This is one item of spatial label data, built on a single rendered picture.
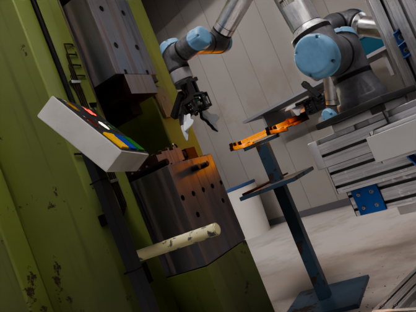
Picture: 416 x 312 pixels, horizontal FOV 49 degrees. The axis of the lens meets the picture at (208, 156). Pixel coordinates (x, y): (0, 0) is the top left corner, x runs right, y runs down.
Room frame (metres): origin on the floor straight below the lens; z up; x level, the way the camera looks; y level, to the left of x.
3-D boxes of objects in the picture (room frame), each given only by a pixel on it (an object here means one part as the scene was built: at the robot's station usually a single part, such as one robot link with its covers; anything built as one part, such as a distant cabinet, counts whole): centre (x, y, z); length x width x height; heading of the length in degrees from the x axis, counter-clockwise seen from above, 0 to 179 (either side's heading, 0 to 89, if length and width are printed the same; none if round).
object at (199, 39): (1.53, -0.11, 1.23); 0.11 x 0.11 x 0.08; 50
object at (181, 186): (2.23, 0.32, 0.69); 0.56 x 0.38 x 0.45; 60
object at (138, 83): (2.18, 0.34, 1.32); 0.42 x 0.20 x 0.10; 60
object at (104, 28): (2.21, 0.32, 1.56); 0.42 x 0.39 x 0.40; 60
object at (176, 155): (2.18, 0.34, 0.96); 0.42 x 0.20 x 0.09; 60
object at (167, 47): (1.58, -0.02, 1.23); 0.09 x 0.08 x 0.11; 50
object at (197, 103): (1.58, -0.02, 1.07); 0.09 x 0.08 x 0.12; 42
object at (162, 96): (2.41, 0.11, 1.27); 0.09 x 0.02 x 0.17; 150
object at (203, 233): (1.73, 0.25, 0.62); 0.44 x 0.05 x 0.05; 60
